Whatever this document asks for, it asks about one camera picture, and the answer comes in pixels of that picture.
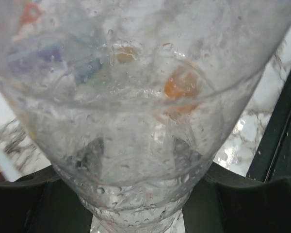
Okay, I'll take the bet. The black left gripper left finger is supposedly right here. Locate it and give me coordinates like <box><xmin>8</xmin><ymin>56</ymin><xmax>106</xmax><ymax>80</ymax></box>
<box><xmin>0</xmin><ymin>166</ymin><xmax>92</xmax><ymax>233</ymax></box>

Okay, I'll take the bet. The large clear plastic bottle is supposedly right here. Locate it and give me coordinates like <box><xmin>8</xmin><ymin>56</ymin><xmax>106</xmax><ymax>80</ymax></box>
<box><xmin>0</xmin><ymin>0</ymin><xmax>291</xmax><ymax>233</ymax></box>

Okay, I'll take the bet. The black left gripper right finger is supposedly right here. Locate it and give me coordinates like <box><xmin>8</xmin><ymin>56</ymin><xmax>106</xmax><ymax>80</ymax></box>
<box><xmin>183</xmin><ymin>163</ymin><xmax>291</xmax><ymax>233</ymax></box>

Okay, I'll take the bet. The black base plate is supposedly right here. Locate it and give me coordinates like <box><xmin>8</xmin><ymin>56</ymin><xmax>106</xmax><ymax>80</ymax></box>
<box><xmin>246</xmin><ymin>70</ymin><xmax>291</xmax><ymax>182</ymax></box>

